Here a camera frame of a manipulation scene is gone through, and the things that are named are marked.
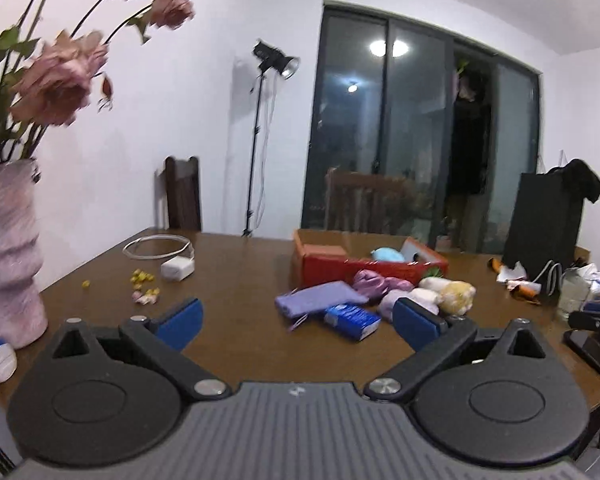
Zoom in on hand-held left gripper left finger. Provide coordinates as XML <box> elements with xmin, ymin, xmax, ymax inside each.
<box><xmin>51</xmin><ymin>297</ymin><xmax>231</xmax><ymax>403</ymax></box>

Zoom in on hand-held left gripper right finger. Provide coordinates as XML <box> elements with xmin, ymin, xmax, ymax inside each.
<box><xmin>362</xmin><ymin>297</ymin><xmax>551</xmax><ymax>403</ymax></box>

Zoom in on pink satin scrunchie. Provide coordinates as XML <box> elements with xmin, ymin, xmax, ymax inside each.
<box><xmin>384</xmin><ymin>276</ymin><xmax>415</xmax><ymax>295</ymax></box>

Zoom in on yellow plush toy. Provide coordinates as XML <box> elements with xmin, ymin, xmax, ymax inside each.
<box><xmin>439</xmin><ymin>280</ymin><xmax>477</xmax><ymax>317</ymax></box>

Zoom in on purple satin scrunchie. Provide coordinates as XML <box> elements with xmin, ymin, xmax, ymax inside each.
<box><xmin>352</xmin><ymin>269</ymin><xmax>388</xmax><ymax>301</ymax></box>

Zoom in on blue tissue packet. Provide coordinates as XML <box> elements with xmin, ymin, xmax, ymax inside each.
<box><xmin>324</xmin><ymin>304</ymin><xmax>382</xmax><ymax>342</ymax></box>

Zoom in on purple cloth pouch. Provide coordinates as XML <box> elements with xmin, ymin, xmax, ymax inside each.
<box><xmin>275</xmin><ymin>281</ymin><xmax>370</xmax><ymax>331</ymax></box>

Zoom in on red cardboard box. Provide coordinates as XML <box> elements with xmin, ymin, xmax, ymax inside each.
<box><xmin>292</xmin><ymin>229</ymin><xmax>450</xmax><ymax>291</ymax></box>

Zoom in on white charger block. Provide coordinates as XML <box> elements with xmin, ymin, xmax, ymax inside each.
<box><xmin>161</xmin><ymin>257</ymin><xmax>196</xmax><ymax>281</ymax></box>

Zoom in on scattered yellow pink candies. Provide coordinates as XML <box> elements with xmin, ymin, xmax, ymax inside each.
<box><xmin>81</xmin><ymin>269</ymin><xmax>161</xmax><ymax>306</ymax></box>

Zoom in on white orange snack wrapper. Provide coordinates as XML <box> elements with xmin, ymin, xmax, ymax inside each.
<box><xmin>487</xmin><ymin>256</ymin><xmax>530</xmax><ymax>285</ymax></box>

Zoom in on dark wooden chair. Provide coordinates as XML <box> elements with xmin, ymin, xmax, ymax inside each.
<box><xmin>164</xmin><ymin>156</ymin><xmax>202</xmax><ymax>233</ymax></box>

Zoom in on brown wooden chair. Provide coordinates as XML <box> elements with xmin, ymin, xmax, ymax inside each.
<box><xmin>325</xmin><ymin>170</ymin><xmax>421</xmax><ymax>236</ymax></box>

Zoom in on black paper bag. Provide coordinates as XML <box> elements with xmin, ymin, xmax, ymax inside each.
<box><xmin>502</xmin><ymin>172</ymin><xmax>588</xmax><ymax>281</ymax></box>

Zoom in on pink textured vase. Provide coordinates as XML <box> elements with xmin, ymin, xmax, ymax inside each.
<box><xmin>0</xmin><ymin>159</ymin><xmax>48</xmax><ymax>350</ymax></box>

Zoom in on white plastic bag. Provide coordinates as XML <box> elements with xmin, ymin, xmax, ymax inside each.
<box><xmin>577</xmin><ymin>260</ymin><xmax>600</xmax><ymax>296</ymax></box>

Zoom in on sliding glass door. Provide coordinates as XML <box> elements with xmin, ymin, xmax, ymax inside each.
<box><xmin>300</xmin><ymin>4</ymin><xmax>541</xmax><ymax>256</ymax></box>

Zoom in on black cloth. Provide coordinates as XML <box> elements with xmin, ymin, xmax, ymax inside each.
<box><xmin>545</xmin><ymin>158</ymin><xmax>600</xmax><ymax>204</ymax></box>

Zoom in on pink flower bouquet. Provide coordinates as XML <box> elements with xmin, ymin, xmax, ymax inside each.
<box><xmin>0</xmin><ymin>0</ymin><xmax>196</xmax><ymax>165</ymax></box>

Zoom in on studio light on stand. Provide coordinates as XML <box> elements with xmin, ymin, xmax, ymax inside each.
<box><xmin>240</xmin><ymin>39</ymin><xmax>301</xmax><ymax>238</ymax></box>

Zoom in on white charger cable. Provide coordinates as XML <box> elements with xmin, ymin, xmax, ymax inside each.
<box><xmin>122</xmin><ymin>235</ymin><xmax>193</xmax><ymax>262</ymax></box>

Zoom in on grey rope handles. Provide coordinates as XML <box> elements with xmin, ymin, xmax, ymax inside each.
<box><xmin>530</xmin><ymin>260</ymin><xmax>563</xmax><ymax>297</ymax></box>

